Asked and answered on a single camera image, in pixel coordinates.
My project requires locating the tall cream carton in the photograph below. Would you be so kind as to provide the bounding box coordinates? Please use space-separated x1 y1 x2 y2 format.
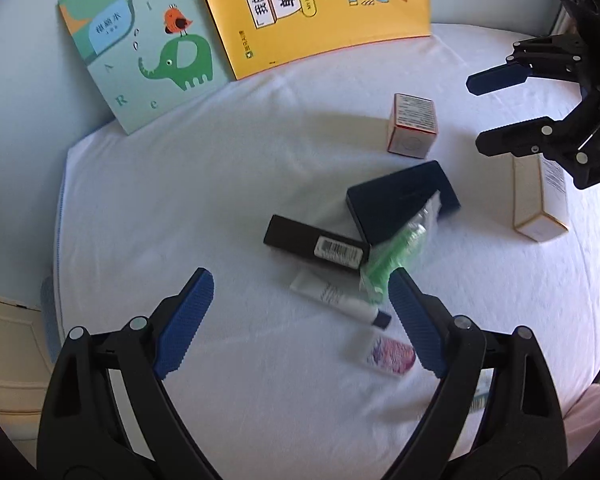
511 152 571 243

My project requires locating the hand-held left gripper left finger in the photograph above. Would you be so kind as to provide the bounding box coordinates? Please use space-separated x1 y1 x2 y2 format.
36 267 226 480

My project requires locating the white tube with dark cap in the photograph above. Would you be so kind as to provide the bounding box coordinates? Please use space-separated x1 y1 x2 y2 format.
289 267 392 331

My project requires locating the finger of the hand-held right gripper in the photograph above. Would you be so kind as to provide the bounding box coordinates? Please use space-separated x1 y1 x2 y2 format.
476 116 581 166
466 34 589 97

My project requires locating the pink fuzzy garment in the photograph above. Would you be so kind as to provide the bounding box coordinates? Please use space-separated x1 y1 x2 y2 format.
562 382 600 466

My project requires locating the teal elephant picture book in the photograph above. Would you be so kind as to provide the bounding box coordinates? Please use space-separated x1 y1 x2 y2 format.
57 0 231 136

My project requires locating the white panelled cabinet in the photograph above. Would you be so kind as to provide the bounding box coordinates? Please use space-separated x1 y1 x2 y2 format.
0 290 61 416

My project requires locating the red and white small box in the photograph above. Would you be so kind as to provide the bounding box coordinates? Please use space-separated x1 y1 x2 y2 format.
386 93 439 159

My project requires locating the black box with barcode label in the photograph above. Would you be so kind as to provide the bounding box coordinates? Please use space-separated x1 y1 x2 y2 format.
263 214 371 273

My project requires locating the dark navy box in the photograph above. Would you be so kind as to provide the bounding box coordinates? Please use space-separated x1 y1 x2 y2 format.
346 160 462 247

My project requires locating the white mattress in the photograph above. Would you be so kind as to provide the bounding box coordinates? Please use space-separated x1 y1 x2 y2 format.
52 22 600 461

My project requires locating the yellow picture book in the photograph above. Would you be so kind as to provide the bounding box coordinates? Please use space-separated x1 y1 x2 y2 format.
190 0 432 81

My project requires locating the green item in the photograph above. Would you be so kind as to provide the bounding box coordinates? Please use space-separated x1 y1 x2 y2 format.
358 191 441 306

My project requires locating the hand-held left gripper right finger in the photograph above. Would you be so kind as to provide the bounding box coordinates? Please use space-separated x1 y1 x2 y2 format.
387 267 568 480

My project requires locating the purple patterned small packet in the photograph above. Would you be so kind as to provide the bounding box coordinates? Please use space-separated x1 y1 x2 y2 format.
362 336 417 377

